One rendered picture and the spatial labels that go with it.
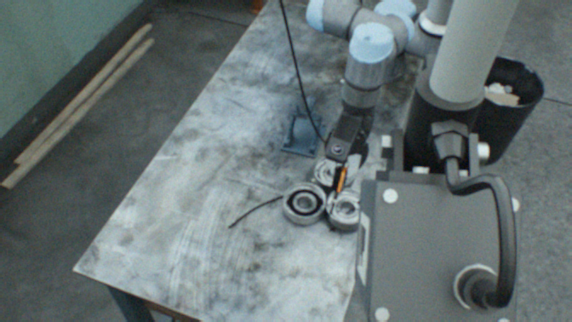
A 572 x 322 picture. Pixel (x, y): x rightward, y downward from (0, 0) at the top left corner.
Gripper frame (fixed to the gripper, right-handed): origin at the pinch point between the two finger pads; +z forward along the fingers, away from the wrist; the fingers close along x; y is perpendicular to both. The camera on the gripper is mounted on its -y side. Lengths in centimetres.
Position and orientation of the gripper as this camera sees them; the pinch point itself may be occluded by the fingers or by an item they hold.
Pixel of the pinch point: (340, 175)
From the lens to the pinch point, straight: 112.9
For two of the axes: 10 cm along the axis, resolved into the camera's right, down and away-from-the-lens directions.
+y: 3.7, -6.1, 7.1
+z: -0.8, 7.3, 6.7
